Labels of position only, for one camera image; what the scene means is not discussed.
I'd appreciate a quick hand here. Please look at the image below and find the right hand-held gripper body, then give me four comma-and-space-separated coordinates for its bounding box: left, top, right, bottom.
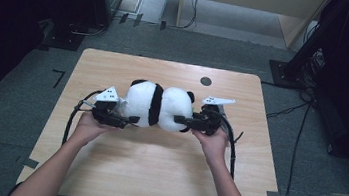
190, 94, 237, 140

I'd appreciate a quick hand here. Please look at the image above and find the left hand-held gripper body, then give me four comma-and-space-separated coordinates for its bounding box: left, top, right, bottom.
90, 83, 133, 131

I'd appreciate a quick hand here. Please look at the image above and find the grey knitted sock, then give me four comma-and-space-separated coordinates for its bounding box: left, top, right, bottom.
115, 96, 129, 115

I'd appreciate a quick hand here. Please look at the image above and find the panda plush toy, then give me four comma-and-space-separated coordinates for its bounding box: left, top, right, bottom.
119, 77, 198, 135

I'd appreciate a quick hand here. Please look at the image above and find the person's left hand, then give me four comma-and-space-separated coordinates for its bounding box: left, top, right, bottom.
68, 110, 119, 151

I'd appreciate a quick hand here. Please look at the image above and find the person's right hand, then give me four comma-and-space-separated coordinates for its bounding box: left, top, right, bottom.
187, 125, 233, 170

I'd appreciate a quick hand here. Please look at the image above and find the dark round table grommet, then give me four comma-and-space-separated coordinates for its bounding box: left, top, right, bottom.
199, 75, 213, 87

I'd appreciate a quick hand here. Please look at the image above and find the black metal stand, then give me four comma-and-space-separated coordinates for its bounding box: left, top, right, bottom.
266, 0, 349, 96

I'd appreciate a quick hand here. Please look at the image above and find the black chair armrest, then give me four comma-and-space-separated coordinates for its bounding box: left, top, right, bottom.
7, 180, 24, 196

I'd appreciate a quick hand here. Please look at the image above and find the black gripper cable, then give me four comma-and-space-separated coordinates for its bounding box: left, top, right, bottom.
61, 85, 104, 152
201, 108, 248, 181

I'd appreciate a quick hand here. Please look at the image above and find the thin black floor cable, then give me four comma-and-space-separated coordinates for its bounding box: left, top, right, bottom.
265, 97, 312, 124

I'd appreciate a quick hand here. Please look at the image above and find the black floor base plate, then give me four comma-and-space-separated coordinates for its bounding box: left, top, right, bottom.
39, 17, 87, 53

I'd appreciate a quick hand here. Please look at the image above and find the long black floor cable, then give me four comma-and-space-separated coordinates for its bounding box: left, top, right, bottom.
279, 101, 312, 196

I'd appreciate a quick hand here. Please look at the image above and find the black hanging cable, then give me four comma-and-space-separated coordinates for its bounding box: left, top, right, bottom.
170, 0, 201, 32

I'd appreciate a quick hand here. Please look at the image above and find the tangled wire bundle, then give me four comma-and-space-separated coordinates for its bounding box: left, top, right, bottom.
296, 46, 327, 105

